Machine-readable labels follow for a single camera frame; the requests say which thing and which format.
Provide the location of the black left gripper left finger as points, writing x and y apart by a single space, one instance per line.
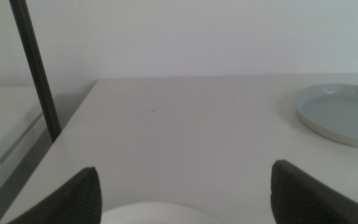
76 202

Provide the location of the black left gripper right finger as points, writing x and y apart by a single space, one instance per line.
300 199

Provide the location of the grey shallow bowl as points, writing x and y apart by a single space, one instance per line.
340 118

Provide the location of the white shallow bowl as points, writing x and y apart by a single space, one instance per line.
157 214

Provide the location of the black metal pole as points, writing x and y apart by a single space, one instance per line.
36 68

